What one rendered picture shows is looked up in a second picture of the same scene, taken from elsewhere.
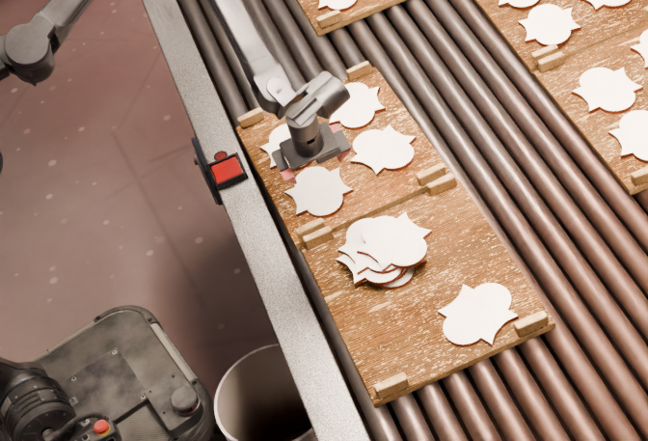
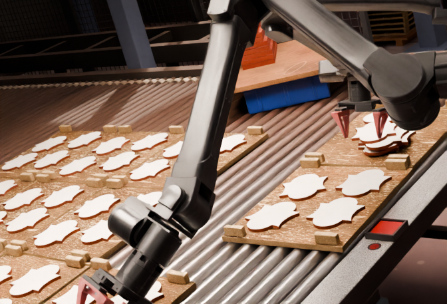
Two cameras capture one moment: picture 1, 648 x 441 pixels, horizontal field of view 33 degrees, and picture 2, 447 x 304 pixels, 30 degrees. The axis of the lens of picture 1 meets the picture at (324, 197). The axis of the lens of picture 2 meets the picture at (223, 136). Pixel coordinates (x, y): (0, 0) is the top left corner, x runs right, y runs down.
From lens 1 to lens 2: 350 cm
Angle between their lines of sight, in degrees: 103
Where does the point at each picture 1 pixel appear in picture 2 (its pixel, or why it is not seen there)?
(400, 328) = not seen: hidden behind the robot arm
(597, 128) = (228, 156)
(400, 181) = (323, 172)
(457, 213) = (329, 150)
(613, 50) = (157, 181)
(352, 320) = (436, 132)
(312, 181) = (358, 187)
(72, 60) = not seen: outside the picture
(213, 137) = (359, 262)
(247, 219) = (415, 201)
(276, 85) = not seen: hidden behind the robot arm
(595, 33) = (142, 192)
